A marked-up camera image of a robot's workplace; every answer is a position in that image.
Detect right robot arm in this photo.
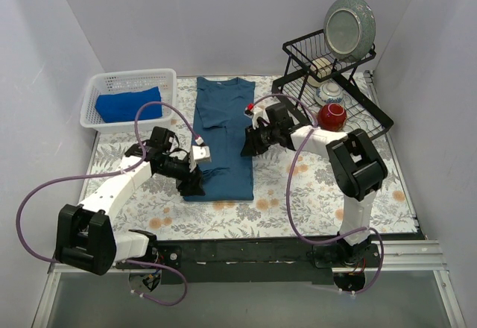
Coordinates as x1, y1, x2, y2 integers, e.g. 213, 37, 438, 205
241, 103, 388, 267

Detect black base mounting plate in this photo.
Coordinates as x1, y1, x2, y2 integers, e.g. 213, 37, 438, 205
115, 236, 386, 285

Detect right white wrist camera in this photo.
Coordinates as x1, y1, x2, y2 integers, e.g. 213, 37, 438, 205
244, 103, 269, 129

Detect grey green plate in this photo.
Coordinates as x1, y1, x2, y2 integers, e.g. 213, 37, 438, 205
323, 0, 376, 63

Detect bright blue t shirt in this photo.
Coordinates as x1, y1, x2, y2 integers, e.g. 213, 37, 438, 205
95, 86, 162, 123

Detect black wire dish rack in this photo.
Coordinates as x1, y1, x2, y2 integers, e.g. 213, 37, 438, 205
271, 28, 394, 157

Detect aluminium frame rail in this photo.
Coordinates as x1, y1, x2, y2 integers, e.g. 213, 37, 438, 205
47, 241, 448, 274

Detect cream ceramic cup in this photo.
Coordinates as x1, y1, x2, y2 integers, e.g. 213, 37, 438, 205
308, 57, 332, 87

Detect white plastic basket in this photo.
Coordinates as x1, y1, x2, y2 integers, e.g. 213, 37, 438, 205
80, 69, 177, 134

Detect red bowl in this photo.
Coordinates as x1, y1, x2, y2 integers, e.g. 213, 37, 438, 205
316, 103, 347, 132

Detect teal blue t shirt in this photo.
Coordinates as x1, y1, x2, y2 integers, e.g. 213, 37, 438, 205
184, 77, 255, 202

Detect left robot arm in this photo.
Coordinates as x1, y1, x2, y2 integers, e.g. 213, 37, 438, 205
54, 127, 211, 275

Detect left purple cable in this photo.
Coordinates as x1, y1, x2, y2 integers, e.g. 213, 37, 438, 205
15, 101, 206, 306

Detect blue white porcelain bowl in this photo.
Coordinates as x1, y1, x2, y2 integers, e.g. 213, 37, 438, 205
315, 81, 344, 106

